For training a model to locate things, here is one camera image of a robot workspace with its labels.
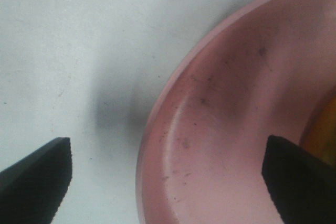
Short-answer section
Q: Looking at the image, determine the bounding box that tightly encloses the toy burger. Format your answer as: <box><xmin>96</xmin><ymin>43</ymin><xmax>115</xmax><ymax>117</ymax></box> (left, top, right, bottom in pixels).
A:
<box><xmin>300</xmin><ymin>95</ymin><xmax>335</xmax><ymax>169</ymax></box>

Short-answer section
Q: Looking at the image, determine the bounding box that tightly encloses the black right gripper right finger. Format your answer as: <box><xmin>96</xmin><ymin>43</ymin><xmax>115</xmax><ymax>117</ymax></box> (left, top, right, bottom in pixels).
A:
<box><xmin>261</xmin><ymin>135</ymin><xmax>335</xmax><ymax>223</ymax></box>

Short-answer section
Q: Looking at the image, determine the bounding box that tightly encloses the pink round plate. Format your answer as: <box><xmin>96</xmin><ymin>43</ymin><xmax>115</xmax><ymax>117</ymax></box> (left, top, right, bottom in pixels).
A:
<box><xmin>136</xmin><ymin>0</ymin><xmax>335</xmax><ymax>223</ymax></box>

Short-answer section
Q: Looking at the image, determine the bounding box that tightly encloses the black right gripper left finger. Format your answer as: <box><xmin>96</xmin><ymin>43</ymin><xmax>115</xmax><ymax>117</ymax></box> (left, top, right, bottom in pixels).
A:
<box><xmin>1</xmin><ymin>137</ymin><xmax>71</xmax><ymax>223</ymax></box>

